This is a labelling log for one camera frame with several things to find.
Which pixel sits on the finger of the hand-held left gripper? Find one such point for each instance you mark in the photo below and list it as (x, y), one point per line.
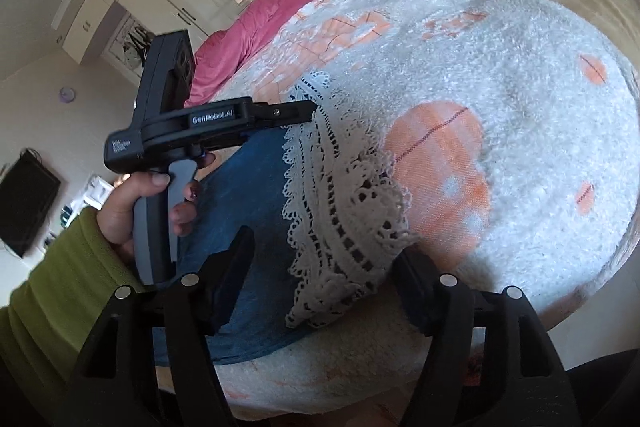
(285, 113)

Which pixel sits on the person's left hand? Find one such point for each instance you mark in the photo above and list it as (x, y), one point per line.
(117, 212)

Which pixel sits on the white drawer cabinet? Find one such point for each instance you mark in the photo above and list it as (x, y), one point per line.
(97, 192)

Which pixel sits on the white door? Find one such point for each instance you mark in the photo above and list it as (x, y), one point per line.
(115, 57)

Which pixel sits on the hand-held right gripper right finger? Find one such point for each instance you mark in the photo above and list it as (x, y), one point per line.
(415, 292)

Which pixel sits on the white orange fleece blanket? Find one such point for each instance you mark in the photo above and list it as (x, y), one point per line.
(500, 147)

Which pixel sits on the round wall clock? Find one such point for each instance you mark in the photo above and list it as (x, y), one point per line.
(67, 94)

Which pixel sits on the blue garment with lace trim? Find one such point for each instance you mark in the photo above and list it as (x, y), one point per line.
(260, 217)

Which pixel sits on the person's green sleeved left forearm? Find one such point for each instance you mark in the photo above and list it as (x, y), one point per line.
(55, 302)

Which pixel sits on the black striped hanging bag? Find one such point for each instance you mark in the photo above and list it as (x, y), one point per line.
(136, 44)

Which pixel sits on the black flat television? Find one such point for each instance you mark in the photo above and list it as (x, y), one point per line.
(27, 202)

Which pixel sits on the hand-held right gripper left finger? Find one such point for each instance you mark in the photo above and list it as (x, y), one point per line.
(235, 267)

